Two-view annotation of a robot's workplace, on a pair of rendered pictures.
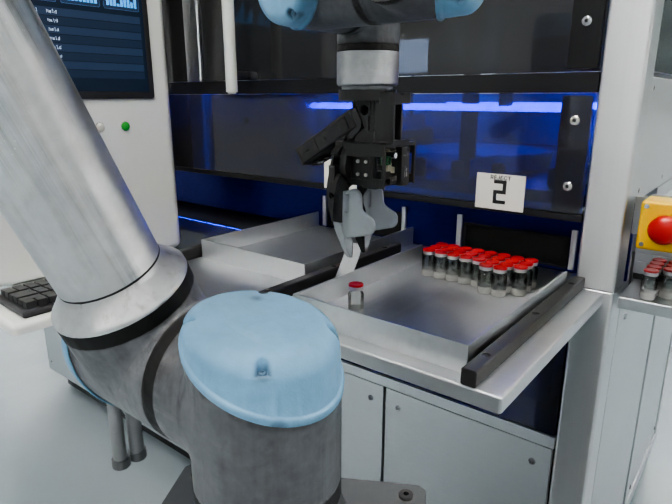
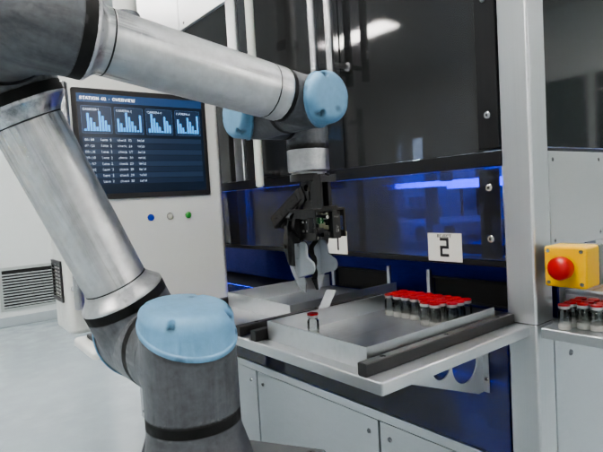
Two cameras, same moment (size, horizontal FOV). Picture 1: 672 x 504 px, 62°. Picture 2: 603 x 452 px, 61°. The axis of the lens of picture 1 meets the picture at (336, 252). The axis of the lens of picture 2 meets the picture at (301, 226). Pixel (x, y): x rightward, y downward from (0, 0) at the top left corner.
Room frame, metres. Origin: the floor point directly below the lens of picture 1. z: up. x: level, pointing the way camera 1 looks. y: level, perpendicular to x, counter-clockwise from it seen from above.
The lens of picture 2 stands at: (-0.20, -0.23, 1.14)
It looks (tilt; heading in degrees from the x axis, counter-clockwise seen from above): 3 degrees down; 13
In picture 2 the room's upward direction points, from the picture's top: 3 degrees counter-clockwise
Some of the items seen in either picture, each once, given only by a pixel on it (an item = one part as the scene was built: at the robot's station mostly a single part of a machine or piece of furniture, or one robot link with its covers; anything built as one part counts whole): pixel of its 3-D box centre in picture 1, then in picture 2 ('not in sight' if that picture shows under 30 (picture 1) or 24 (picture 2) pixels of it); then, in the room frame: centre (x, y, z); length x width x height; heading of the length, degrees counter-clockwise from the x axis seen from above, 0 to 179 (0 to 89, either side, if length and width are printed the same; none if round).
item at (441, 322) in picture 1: (437, 293); (381, 323); (0.77, -0.15, 0.90); 0.34 x 0.26 x 0.04; 141
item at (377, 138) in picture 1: (371, 139); (313, 207); (0.71, -0.04, 1.12); 0.09 x 0.08 x 0.12; 52
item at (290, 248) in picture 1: (312, 241); (312, 293); (1.07, 0.05, 0.90); 0.34 x 0.26 x 0.04; 142
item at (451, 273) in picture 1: (471, 270); (419, 308); (0.85, -0.22, 0.91); 0.18 x 0.02 x 0.05; 51
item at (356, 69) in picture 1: (369, 72); (310, 162); (0.71, -0.04, 1.20); 0.08 x 0.08 x 0.05
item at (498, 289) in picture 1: (499, 281); (434, 315); (0.80, -0.25, 0.91); 0.02 x 0.02 x 0.05
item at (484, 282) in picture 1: (485, 278); (425, 313); (0.81, -0.23, 0.91); 0.02 x 0.02 x 0.05
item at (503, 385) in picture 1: (360, 280); (337, 319); (0.91, -0.04, 0.87); 0.70 x 0.48 x 0.02; 52
